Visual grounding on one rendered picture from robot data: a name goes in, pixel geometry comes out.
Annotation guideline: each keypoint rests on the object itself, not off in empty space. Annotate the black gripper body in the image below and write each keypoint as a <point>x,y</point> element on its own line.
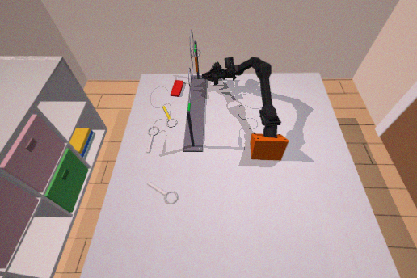
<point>217,76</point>

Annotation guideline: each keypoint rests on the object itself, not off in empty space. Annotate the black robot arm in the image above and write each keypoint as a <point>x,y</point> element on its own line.
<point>262,69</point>

